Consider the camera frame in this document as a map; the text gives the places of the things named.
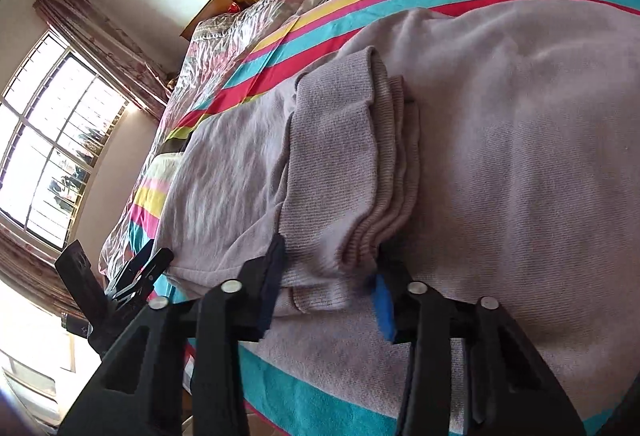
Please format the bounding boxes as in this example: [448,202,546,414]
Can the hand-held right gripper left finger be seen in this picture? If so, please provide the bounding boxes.
[60,233,287,436]

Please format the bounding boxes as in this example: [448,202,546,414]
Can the barred window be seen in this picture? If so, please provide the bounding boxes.
[0,28,132,251]

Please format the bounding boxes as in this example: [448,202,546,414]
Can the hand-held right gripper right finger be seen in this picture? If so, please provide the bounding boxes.
[372,243,587,436]

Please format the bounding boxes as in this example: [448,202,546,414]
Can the lilac pants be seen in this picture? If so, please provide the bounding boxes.
[157,0,640,436]

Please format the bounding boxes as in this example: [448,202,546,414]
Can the floral patterned quilt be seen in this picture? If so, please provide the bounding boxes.
[99,0,362,274]

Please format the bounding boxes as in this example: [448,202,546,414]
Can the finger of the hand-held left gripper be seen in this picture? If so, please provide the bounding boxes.
[117,249,175,305]
[113,240,157,290]

